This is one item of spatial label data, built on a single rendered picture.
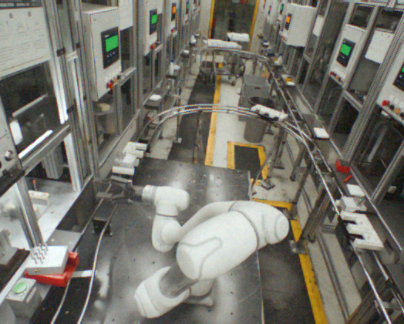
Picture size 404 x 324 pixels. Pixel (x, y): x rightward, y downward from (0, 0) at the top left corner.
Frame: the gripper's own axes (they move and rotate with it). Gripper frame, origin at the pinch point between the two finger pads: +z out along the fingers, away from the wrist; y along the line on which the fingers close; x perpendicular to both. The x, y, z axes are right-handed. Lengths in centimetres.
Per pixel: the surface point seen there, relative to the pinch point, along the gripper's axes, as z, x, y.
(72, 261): 3.6, 27.7, -18.9
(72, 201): 22.0, -9.8, -21.4
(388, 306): -142, 18, -32
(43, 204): 34.6, -3.5, -20.4
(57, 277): 4.3, 37.2, -15.9
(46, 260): 9.2, 34.2, -10.5
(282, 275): -123, -50, -111
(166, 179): -18, -71, -44
